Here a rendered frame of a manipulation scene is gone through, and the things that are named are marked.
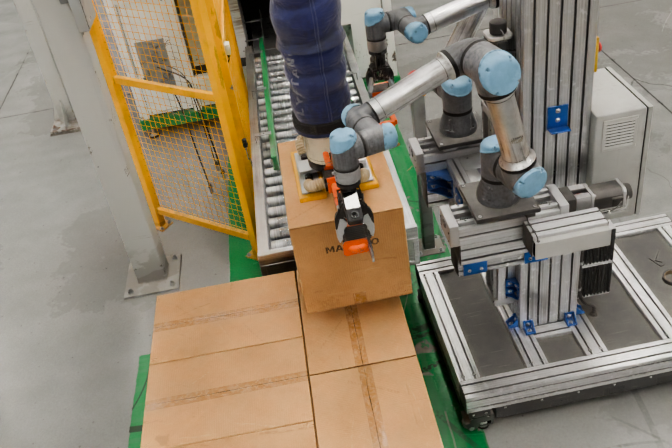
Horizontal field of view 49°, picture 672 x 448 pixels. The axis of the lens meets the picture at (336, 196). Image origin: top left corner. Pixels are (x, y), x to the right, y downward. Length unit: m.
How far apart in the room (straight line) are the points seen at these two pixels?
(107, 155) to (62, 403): 1.18
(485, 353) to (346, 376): 0.73
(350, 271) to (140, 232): 1.63
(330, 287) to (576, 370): 1.06
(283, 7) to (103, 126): 1.54
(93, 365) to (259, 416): 1.41
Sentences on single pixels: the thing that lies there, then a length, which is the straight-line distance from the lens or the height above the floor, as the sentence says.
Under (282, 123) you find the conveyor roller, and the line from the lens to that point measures 4.33.
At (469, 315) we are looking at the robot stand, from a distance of 3.37.
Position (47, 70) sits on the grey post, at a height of 0.48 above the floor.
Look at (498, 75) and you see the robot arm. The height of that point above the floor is 1.62.
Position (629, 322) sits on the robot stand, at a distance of 3.40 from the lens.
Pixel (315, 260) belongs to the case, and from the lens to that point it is 2.63.
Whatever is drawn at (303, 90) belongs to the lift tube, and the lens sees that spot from 2.52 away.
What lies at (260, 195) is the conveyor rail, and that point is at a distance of 3.60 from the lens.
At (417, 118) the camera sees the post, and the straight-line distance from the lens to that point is 3.58.
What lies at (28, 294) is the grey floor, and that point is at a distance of 4.52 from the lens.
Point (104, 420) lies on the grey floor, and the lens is 3.64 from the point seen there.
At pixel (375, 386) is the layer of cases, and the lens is 2.68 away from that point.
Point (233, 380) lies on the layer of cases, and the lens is 2.81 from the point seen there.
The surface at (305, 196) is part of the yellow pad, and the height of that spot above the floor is 1.09.
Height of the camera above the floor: 2.58
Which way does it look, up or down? 35 degrees down
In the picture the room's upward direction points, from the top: 9 degrees counter-clockwise
